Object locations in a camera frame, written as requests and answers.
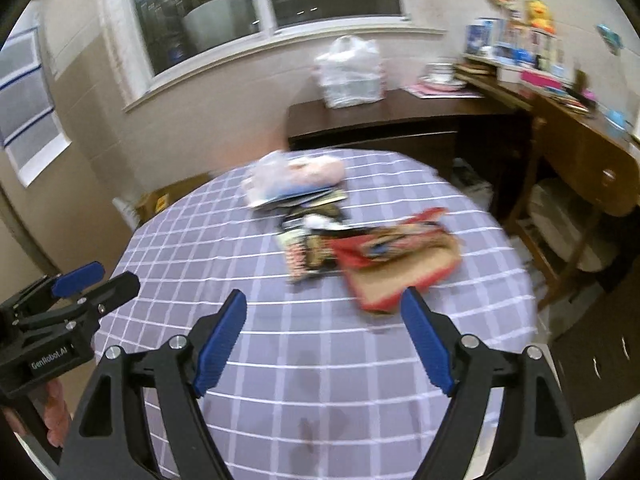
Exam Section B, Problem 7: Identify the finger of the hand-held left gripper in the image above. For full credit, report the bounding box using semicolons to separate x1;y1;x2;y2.
10;261;106;321
20;271;142;333

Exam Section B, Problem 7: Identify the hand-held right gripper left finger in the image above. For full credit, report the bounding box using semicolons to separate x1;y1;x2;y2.
57;289;248;480

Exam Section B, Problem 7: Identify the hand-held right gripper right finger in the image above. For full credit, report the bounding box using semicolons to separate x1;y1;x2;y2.
400;287;588;480

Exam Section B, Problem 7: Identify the red snack packet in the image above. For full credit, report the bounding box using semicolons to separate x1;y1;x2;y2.
327;207;463;313

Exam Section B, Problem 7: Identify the person's left forearm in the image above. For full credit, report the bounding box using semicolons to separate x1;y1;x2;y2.
44;377;76;448

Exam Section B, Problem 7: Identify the white plastic container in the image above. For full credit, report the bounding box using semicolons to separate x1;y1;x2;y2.
112;197;138;233

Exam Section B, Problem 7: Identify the brown cardboard box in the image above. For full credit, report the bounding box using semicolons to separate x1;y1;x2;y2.
135;182;201;223

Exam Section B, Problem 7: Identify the round table, checked purple cloth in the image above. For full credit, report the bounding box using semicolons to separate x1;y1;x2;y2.
92;147;541;480

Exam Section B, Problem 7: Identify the dark snack packet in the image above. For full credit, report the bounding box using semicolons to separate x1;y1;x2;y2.
277;212;351;283

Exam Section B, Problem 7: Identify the white storage box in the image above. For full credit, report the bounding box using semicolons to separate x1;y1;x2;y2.
452;157;496;206

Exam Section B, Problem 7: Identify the dark drawer cabinet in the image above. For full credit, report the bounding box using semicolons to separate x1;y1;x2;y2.
547;280;640;423

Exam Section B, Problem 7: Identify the grey seat cushion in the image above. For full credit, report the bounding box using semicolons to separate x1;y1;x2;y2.
529;177;618;271

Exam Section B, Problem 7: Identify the pink and white plastic bag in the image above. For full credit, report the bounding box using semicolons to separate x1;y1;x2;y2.
242;151;347;206

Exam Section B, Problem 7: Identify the dark wooden corner desk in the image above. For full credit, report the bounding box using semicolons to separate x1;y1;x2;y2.
286;87;531;221

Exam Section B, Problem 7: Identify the wooden chair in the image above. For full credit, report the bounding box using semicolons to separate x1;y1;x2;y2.
502;92;640;313

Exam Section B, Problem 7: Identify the pink mat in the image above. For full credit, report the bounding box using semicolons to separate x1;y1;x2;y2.
404;82;483;98

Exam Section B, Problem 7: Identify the large white plastic bag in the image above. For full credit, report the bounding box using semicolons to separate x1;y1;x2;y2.
314;35;387;109

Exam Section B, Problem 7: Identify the pile of pencils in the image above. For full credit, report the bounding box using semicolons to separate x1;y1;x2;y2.
542;85;593;111

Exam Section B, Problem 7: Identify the pink flat box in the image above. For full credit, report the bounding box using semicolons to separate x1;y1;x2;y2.
520;70;568;88

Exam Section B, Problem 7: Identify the row of books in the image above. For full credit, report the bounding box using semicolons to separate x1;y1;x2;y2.
465;17;503;58

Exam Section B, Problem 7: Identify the yellow duck plush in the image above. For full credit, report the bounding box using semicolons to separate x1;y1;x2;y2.
524;0;556;31

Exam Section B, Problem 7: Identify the blue desk lamp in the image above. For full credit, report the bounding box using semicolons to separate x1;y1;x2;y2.
596;24;633;133

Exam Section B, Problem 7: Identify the wall poster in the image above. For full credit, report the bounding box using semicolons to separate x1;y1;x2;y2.
0;27;71;188

